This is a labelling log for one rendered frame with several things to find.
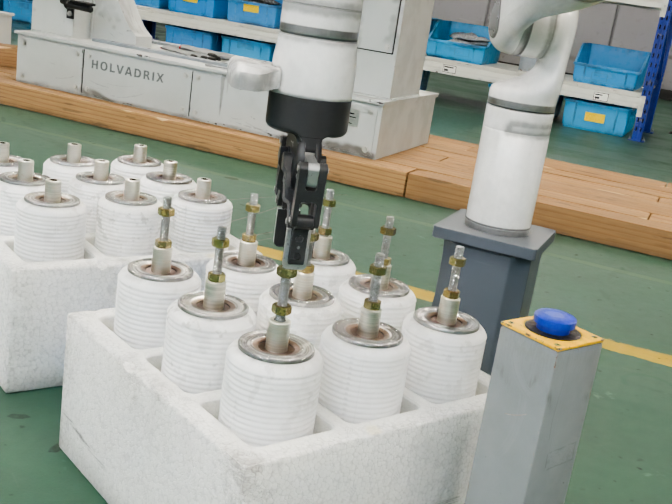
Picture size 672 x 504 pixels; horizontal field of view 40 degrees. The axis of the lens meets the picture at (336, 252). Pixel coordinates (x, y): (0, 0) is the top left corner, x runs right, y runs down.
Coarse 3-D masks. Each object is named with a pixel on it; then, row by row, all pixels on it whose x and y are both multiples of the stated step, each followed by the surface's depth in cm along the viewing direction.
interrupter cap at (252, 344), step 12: (252, 336) 92; (264, 336) 92; (240, 348) 88; (252, 348) 89; (264, 348) 90; (288, 348) 91; (300, 348) 91; (312, 348) 91; (264, 360) 87; (276, 360) 87; (288, 360) 87; (300, 360) 88
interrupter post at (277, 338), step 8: (272, 320) 89; (288, 320) 90; (272, 328) 89; (280, 328) 89; (288, 328) 89; (272, 336) 89; (280, 336) 89; (288, 336) 90; (272, 344) 89; (280, 344) 89; (280, 352) 89
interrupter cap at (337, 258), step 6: (312, 252) 123; (330, 252) 124; (336, 252) 124; (342, 252) 124; (312, 258) 120; (330, 258) 122; (336, 258) 122; (342, 258) 122; (348, 258) 122; (318, 264) 118; (324, 264) 118; (330, 264) 119; (336, 264) 119; (342, 264) 120
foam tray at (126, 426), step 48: (96, 336) 105; (96, 384) 105; (144, 384) 96; (480, 384) 108; (96, 432) 106; (144, 432) 96; (192, 432) 88; (336, 432) 91; (384, 432) 92; (432, 432) 97; (96, 480) 107; (144, 480) 97; (192, 480) 89; (240, 480) 82; (288, 480) 86; (336, 480) 90; (384, 480) 94; (432, 480) 100
